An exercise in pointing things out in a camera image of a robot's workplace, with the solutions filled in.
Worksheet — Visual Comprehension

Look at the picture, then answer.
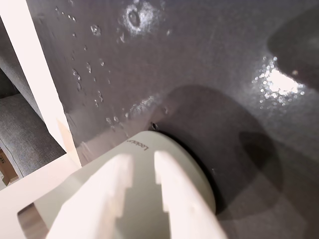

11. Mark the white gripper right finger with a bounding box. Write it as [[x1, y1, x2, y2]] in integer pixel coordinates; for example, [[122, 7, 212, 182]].
[[154, 150, 228, 239]]

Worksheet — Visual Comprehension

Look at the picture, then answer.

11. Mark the brown cardboard box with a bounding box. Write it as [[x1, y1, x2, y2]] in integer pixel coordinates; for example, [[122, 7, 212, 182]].
[[0, 148, 19, 186]]

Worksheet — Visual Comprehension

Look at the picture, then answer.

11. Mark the grey fabric sofa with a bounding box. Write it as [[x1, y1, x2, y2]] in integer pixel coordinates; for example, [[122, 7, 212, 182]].
[[0, 22, 67, 186]]

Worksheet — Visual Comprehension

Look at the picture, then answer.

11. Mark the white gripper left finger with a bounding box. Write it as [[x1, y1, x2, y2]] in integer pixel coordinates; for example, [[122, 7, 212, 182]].
[[46, 152, 133, 239]]

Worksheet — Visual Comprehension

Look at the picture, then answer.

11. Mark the dark brown table mat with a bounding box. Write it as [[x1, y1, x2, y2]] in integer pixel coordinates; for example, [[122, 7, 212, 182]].
[[24, 0, 319, 239]]

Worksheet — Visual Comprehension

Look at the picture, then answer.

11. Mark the pale green metal mug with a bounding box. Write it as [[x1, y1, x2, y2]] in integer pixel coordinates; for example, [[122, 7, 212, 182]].
[[16, 130, 216, 239]]

